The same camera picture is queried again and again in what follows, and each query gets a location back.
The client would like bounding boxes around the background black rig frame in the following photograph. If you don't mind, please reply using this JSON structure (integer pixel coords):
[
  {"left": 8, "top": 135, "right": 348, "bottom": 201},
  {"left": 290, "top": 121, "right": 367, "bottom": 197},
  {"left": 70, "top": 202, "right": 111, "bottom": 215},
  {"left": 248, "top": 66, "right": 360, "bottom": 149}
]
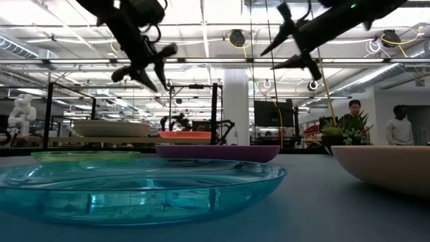
[{"left": 169, "top": 83, "right": 224, "bottom": 146}]

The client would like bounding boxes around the small dark screen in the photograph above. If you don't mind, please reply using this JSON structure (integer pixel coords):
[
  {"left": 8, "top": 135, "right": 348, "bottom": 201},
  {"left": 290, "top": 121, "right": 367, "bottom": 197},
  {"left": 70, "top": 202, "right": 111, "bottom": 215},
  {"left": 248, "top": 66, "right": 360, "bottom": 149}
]
[{"left": 191, "top": 120, "right": 212, "bottom": 132}]

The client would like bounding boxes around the black monitor screen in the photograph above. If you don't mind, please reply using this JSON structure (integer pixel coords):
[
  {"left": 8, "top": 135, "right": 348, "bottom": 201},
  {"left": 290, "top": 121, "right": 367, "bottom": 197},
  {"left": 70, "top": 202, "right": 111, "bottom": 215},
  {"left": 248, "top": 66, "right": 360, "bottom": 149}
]
[{"left": 253, "top": 99, "right": 295, "bottom": 128}]

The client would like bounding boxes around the orange transparent plate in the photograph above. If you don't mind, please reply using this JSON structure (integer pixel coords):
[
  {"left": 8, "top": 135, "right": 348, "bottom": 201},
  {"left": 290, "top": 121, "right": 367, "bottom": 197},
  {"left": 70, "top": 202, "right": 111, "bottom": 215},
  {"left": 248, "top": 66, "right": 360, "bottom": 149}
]
[{"left": 158, "top": 130, "right": 213, "bottom": 140}]

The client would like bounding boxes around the person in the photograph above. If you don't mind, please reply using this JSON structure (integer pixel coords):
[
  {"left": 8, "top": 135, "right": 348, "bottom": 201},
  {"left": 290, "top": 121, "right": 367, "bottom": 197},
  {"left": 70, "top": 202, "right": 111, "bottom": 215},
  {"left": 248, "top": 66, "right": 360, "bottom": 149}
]
[
  {"left": 347, "top": 99, "right": 363, "bottom": 118},
  {"left": 385, "top": 104, "right": 415, "bottom": 147}
]

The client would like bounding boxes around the wooden shelf black frame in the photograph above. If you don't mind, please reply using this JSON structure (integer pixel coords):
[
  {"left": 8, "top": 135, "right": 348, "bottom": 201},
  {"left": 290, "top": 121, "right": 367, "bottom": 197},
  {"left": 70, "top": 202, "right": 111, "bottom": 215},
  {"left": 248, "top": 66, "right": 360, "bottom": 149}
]
[{"left": 42, "top": 82, "right": 219, "bottom": 151}]

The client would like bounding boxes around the cream bowl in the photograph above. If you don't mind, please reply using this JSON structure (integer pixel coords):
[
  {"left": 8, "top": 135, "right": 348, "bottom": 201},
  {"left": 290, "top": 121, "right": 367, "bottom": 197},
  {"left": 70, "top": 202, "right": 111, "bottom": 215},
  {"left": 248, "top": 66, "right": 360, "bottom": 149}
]
[{"left": 331, "top": 145, "right": 430, "bottom": 200}]

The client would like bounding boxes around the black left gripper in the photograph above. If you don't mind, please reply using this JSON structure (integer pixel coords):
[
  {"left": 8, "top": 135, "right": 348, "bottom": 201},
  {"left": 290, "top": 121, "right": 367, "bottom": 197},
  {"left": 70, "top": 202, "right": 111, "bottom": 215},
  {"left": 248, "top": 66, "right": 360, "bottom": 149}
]
[{"left": 112, "top": 35, "right": 178, "bottom": 92}]

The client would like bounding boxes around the silver ventilation duct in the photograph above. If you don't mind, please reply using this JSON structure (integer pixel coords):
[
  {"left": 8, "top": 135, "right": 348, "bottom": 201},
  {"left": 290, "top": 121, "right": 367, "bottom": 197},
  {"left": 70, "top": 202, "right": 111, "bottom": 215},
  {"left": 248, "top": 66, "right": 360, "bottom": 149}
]
[
  {"left": 335, "top": 43, "right": 430, "bottom": 95},
  {"left": 0, "top": 35, "right": 58, "bottom": 70}
]

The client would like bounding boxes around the white robot figure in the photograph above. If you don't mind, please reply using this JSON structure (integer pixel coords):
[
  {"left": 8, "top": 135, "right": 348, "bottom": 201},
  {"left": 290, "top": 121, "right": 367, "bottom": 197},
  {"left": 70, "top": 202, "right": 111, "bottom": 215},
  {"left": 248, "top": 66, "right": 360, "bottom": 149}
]
[{"left": 7, "top": 93, "right": 38, "bottom": 137}]

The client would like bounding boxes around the long ceiling light rail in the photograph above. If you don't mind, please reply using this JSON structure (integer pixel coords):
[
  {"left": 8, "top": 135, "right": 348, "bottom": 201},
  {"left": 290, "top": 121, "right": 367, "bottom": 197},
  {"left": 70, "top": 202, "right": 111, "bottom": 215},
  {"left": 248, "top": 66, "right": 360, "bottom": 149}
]
[{"left": 0, "top": 58, "right": 430, "bottom": 65}]

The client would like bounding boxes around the black hanging cable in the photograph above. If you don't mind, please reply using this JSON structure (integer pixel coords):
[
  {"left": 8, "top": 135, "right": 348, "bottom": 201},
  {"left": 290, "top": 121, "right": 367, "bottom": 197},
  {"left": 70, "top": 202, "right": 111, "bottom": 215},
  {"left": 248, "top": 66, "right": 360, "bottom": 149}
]
[{"left": 264, "top": 0, "right": 284, "bottom": 149}]

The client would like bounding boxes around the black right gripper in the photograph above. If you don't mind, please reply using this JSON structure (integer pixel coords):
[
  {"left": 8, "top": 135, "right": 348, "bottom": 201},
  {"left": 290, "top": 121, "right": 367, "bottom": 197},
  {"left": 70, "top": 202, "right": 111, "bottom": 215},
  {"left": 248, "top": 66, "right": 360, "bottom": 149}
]
[{"left": 260, "top": 2, "right": 323, "bottom": 81}]

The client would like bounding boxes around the yellow hanging cord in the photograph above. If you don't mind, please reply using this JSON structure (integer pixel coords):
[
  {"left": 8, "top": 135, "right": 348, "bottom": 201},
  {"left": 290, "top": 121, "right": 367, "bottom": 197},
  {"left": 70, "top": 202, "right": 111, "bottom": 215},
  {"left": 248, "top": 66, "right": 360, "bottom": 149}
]
[{"left": 315, "top": 46, "right": 337, "bottom": 124}]

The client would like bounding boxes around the green transparent plate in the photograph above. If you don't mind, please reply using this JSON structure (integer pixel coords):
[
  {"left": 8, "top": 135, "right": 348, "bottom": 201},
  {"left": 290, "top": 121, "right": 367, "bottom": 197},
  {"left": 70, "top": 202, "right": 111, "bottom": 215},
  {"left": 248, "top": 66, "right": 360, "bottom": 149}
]
[{"left": 30, "top": 150, "right": 142, "bottom": 164}]

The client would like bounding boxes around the white building column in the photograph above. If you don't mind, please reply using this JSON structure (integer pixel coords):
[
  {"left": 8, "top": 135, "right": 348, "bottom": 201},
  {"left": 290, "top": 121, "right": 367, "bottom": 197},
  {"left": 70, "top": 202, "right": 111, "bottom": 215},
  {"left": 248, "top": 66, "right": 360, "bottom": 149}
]
[{"left": 222, "top": 69, "right": 251, "bottom": 146}]

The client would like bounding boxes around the potted succulent plant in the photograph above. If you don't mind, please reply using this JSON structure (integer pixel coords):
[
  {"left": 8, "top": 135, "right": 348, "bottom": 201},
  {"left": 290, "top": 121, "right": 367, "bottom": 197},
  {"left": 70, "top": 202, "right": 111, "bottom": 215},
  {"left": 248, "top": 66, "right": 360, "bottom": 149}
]
[{"left": 320, "top": 110, "right": 375, "bottom": 155}]

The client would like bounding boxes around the purple plate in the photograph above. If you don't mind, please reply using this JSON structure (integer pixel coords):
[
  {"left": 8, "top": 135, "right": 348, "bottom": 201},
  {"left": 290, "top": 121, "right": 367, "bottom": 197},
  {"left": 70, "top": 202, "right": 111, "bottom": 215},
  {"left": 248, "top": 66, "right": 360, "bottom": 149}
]
[{"left": 154, "top": 145, "right": 282, "bottom": 164}]

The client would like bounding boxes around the blue transparent plate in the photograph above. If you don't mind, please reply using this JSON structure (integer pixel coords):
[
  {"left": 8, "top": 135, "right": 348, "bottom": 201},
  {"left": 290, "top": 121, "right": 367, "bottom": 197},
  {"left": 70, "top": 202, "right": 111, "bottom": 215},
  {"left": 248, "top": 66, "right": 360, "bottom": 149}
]
[{"left": 0, "top": 157, "right": 289, "bottom": 227}]

